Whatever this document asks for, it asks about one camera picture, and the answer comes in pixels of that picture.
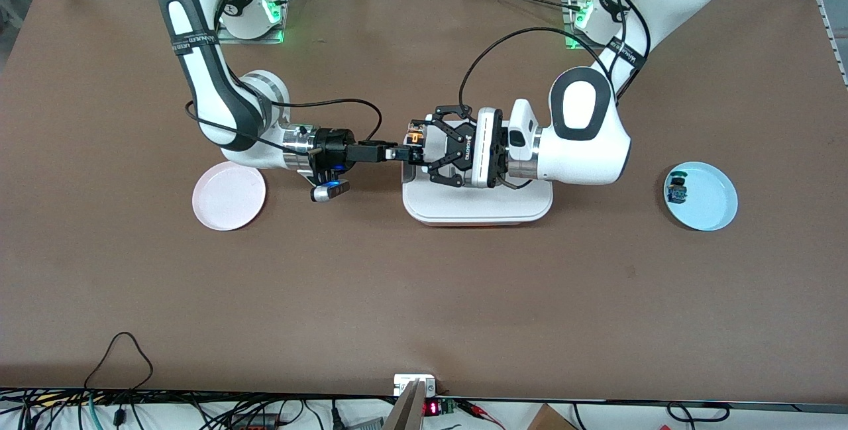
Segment red and black leads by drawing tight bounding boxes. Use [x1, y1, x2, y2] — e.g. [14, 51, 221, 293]
[457, 400, 505, 429]

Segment black cable loop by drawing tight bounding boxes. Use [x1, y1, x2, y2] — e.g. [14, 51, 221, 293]
[666, 402, 731, 425]

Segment brown cardboard box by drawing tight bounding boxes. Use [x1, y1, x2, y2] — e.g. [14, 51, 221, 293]
[527, 403, 578, 430]

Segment light blue round plate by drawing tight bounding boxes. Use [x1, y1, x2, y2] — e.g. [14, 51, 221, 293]
[664, 162, 739, 232]

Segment blue and black switch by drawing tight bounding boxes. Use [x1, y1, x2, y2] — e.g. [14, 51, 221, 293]
[666, 172, 690, 205]

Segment small white box device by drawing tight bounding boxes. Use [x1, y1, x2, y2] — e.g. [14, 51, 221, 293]
[394, 374, 437, 396]

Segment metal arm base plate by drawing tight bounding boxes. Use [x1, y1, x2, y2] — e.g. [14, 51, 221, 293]
[563, 0, 620, 51]
[215, 0, 292, 45]

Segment thin black looped cable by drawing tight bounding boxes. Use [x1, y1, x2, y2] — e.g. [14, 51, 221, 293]
[83, 331, 154, 394]

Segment pink round plate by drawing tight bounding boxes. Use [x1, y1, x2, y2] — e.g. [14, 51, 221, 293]
[192, 160, 267, 232]

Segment grey metal profile bar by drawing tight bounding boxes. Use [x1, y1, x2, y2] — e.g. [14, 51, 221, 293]
[383, 380, 426, 430]

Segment white lunch box grey clips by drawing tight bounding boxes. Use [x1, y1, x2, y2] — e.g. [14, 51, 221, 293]
[401, 145, 554, 227]

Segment aluminium frame rail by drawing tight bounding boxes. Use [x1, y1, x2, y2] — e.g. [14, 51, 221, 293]
[794, 0, 848, 90]

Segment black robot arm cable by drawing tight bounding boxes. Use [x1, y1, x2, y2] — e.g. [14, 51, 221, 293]
[184, 100, 316, 154]
[268, 98, 384, 148]
[458, 0, 655, 117]

